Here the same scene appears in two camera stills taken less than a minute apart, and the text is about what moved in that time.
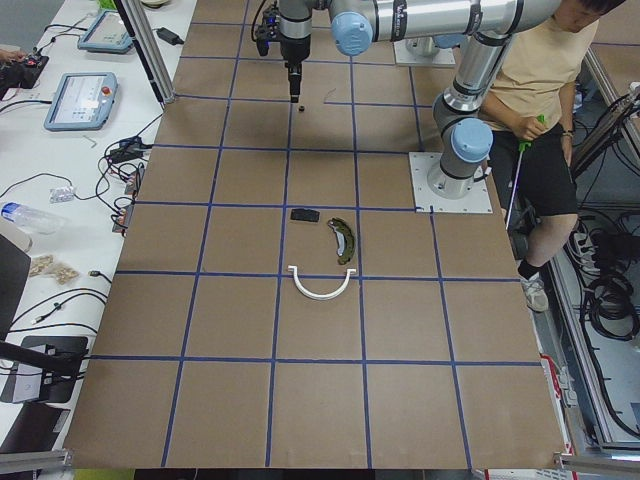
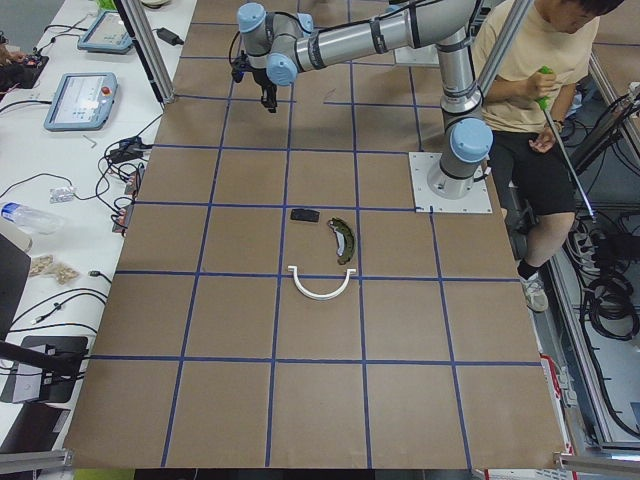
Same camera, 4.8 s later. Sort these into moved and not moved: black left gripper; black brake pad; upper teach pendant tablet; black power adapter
Moved: black left gripper
Not moved: black power adapter; upper teach pendant tablet; black brake pad
